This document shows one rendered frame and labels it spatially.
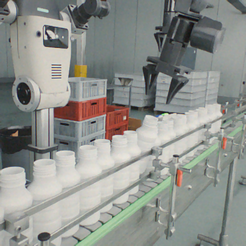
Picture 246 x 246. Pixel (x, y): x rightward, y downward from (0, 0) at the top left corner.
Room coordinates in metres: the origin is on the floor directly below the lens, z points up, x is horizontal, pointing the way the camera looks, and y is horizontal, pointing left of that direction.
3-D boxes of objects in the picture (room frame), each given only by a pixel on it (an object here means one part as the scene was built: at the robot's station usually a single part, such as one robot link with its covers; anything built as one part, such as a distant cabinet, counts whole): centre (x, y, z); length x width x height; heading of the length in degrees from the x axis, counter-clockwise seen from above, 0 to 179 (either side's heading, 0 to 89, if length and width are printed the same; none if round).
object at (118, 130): (4.13, 0.25, 0.33); 0.61 x 0.41 x 0.22; 150
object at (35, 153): (1.32, 0.38, 0.74); 0.11 x 0.11 x 0.40; 58
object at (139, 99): (8.76, -0.39, 0.50); 1.23 x 1.05 x 1.00; 146
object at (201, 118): (1.18, -0.31, 1.08); 0.06 x 0.06 x 0.17
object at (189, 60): (11.50, -2.13, 1.05); 1.00 x 0.10 x 2.10; 58
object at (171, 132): (0.94, -0.14, 1.08); 0.06 x 0.06 x 0.17
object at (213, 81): (9.32, -2.28, 0.59); 1.25 x 1.03 x 1.17; 149
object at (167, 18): (1.25, -0.16, 1.51); 0.10 x 0.07 x 0.07; 57
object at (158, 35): (1.26, -0.15, 1.44); 0.07 x 0.07 x 0.09; 57
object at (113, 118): (4.13, 0.25, 0.55); 0.61 x 0.41 x 0.22; 150
